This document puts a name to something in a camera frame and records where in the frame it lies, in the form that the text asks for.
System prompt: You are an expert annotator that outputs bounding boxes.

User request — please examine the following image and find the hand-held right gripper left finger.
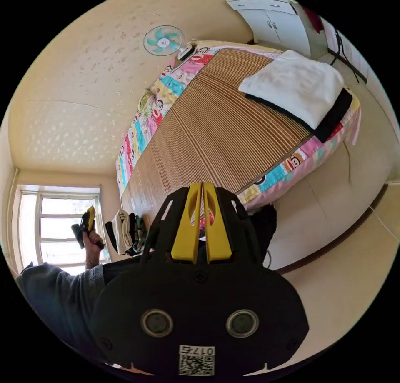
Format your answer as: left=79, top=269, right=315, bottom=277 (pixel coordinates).
left=171, top=183, right=203, bottom=263

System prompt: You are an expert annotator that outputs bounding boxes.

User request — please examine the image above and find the pile of folded clothes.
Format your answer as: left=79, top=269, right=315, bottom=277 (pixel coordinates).
left=238, top=49, right=354, bottom=144

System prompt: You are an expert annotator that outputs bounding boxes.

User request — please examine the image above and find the person's body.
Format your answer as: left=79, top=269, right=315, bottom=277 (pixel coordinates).
left=14, top=262, right=105, bottom=370

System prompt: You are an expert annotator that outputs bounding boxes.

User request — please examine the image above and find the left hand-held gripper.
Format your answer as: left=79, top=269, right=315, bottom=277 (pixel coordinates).
left=71, top=205, right=105, bottom=250

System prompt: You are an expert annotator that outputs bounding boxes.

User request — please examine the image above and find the window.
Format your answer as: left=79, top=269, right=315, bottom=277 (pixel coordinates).
left=12, top=185, right=105, bottom=273

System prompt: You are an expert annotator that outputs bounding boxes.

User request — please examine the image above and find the person's left hand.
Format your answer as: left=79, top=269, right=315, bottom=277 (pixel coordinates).
left=82, top=230, right=103, bottom=267

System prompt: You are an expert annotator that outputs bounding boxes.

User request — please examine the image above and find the white cupboard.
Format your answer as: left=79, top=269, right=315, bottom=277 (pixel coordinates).
left=226, top=0, right=313, bottom=57

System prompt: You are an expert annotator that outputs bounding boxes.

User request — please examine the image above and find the bed with woven mat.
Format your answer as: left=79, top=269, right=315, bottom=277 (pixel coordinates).
left=115, top=39, right=363, bottom=231

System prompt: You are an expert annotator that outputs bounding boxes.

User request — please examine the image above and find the person's left forearm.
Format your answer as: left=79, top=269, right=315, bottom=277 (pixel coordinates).
left=80, top=260, right=105, bottom=296

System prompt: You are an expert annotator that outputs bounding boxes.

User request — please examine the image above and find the white and teal fan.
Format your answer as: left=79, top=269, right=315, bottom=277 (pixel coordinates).
left=142, top=25, right=197, bottom=62

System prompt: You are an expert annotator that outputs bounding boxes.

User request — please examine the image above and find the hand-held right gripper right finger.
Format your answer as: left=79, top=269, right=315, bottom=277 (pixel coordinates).
left=203, top=183, right=233, bottom=264

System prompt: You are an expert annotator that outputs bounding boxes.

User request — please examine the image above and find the black metal stand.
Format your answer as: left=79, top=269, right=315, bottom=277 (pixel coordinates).
left=325, top=23, right=369, bottom=84

